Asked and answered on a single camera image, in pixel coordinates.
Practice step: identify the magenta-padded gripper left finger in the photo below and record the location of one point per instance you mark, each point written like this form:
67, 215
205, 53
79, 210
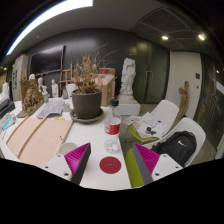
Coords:
75, 159

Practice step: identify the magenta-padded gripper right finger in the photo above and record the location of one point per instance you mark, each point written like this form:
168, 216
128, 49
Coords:
148, 158

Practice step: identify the clear red-labelled water bottle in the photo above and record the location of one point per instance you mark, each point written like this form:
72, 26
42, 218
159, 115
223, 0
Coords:
112, 128

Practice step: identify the green seat cushion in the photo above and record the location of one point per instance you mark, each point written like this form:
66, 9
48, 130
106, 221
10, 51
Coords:
131, 166
135, 135

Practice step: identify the black backpack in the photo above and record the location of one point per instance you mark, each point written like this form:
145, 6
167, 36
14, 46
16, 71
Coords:
178, 146

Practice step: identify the stack of papers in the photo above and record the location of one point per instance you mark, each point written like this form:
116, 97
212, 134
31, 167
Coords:
148, 125

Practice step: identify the tan wooden drawing board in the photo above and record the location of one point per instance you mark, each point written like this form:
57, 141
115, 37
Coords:
43, 140
20, 135

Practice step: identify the grey plant saucer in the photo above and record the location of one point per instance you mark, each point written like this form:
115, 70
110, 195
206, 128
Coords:
86, 121

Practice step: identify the small yellow flat item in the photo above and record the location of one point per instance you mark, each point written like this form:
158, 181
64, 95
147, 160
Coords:
60, 118

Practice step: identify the small white cup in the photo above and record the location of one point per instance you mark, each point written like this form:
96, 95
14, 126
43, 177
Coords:
66, 106

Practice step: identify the folded newspaper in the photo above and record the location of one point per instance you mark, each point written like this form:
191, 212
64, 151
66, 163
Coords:
50, 108

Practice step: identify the dried plant in brown pot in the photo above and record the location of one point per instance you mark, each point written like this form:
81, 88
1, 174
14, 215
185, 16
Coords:
87, 103

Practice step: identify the grey spray bottle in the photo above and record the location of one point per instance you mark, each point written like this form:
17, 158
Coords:
65, 92

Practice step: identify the wooden figure sculpture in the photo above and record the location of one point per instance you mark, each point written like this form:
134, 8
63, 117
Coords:
183, 98

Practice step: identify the small pale green bottle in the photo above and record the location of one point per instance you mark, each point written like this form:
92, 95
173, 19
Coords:
44, 94

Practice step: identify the small white plaster figurine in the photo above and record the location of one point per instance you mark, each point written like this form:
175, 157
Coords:
54, 88

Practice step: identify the brown relief carving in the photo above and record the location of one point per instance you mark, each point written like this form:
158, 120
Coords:
31, 98

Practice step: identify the colourful book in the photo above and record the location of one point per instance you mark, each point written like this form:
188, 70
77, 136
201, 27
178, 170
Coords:
7, 120

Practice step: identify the cardboard box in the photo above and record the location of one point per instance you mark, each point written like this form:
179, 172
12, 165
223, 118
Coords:
107, 88

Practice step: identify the tall white plaster statue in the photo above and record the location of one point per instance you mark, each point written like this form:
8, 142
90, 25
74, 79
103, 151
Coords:
128, 78

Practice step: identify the wooden easel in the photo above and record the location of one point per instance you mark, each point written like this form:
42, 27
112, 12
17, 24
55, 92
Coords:
66, 75

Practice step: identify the dark double door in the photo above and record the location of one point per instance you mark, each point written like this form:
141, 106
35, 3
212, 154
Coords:
151, 73

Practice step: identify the black box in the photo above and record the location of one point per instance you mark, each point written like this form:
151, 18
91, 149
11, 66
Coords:
6, 106

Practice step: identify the white plaster bust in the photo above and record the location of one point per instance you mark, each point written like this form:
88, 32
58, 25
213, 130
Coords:
31, 76

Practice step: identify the red box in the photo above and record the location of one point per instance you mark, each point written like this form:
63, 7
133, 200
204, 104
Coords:
106, 71

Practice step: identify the white cabinet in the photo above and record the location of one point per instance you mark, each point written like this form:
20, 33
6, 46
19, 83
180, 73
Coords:
18, 76

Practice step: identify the round ceiling spotlights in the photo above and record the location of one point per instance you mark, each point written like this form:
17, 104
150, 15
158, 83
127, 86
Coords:
165, 37

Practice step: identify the long ceiling light strip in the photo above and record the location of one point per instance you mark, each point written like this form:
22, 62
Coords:
43, 16

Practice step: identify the white statue pedestal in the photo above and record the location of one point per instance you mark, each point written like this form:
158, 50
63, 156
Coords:
128, 106

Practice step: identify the black wall screen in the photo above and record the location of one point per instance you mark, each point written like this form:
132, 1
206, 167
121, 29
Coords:
46, 60

